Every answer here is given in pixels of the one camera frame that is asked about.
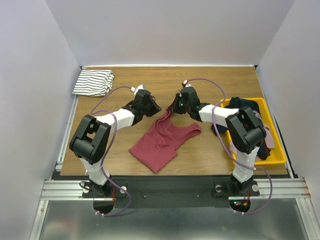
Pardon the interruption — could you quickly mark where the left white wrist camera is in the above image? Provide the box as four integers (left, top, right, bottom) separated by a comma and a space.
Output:
130, 83, 147, 95

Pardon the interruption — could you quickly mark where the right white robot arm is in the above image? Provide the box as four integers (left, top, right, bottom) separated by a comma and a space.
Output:
168, 86, 266, 195

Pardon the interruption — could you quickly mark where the aluminium frame rail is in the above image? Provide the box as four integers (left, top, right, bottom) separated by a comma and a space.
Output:
29, 65, 87, 240

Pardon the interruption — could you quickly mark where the navy blue tank top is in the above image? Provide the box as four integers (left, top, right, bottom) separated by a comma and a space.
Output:
216, 97, 271, 161

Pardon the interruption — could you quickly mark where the light pink tank top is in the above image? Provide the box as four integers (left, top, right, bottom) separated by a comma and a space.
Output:
229, 124, 275, 153

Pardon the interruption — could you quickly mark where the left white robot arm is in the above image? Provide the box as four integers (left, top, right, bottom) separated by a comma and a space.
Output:
69, 88, 162, 197

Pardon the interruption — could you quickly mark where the black white striped tank top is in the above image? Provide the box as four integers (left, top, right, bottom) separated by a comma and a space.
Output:
72, 69, 115, 97

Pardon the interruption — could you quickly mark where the maroon tank top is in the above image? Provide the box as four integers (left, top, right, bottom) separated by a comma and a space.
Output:
128, 109, 202, 173

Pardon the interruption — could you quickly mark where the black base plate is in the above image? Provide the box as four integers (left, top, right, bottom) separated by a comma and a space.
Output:
79, 175, 260, 213

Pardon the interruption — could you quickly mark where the yellow plastic tray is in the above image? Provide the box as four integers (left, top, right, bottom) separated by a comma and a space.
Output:
221, 97, 286, 166

